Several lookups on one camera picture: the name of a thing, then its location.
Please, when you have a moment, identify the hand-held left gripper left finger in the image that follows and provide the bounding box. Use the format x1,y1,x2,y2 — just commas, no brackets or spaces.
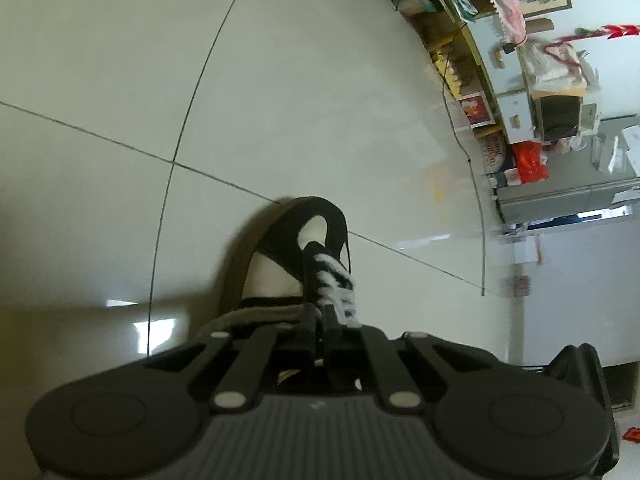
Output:
145,305,318,411

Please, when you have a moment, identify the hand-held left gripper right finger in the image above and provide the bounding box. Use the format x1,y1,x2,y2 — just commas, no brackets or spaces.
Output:
322,305,493,411

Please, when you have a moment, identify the grey shoelace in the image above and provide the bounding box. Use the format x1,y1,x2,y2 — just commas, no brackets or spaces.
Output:
210,252,360,333

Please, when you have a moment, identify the black and beige shoe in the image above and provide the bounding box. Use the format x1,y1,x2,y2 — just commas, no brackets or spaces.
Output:
220,196,362,393

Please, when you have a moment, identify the small pink box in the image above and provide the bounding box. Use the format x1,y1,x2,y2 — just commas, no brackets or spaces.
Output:
500,275,532,300

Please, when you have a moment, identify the white carton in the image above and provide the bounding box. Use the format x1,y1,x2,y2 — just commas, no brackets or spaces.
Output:
512,239,543,266

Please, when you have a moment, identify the red bag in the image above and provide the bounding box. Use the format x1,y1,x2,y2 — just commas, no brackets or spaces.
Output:
512,141,548,183

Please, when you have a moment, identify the round printed tin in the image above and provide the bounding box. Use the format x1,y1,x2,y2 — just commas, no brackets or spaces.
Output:
477,132,513,173

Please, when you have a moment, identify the red picture card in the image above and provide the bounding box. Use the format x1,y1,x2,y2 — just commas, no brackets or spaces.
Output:
457,92,496,128

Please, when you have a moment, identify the egg tray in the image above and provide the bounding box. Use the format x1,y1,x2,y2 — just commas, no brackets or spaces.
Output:
430,47,476,98

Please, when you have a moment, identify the long yellow wooden shelf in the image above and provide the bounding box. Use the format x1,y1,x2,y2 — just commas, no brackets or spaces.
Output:
350,0,501,136

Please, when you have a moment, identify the black floor cable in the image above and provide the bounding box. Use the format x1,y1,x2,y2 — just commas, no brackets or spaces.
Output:
440,25,487,296

